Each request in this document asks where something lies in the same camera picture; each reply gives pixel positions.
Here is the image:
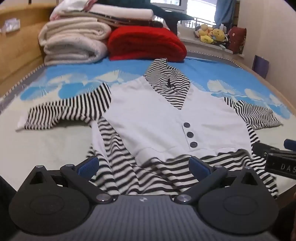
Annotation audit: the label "striped white child's shirt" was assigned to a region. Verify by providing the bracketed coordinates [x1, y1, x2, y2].
[18, 58, 281, 196]

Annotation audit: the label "purple box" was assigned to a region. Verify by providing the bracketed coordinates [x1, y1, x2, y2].
[252, 55, 269, 79]

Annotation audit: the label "dark red bag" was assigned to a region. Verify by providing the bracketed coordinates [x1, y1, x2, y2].
[228, 26, 247, 54]

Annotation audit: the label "wooden headboard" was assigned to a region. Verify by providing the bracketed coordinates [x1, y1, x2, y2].
[1, 3, 55, 94]

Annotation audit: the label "folded cream blanket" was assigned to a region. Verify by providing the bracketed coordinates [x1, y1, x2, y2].
[38, 17, 112, 65]

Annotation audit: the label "yellow plush toys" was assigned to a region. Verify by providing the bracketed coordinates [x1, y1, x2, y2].
[194, 24, 229, 46]

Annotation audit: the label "folded red blanket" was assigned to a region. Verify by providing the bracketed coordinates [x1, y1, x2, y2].
[107, 26, 187, 62]

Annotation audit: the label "blue curtain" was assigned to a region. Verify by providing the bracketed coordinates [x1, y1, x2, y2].
[214, 0, 236, 30]

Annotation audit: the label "dark teal shark plush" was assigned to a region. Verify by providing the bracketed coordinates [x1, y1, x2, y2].
[96, 0, 194, 35]

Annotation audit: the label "white folded pillow stack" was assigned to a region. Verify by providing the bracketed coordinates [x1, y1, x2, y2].
[50, 1, 163, 28]

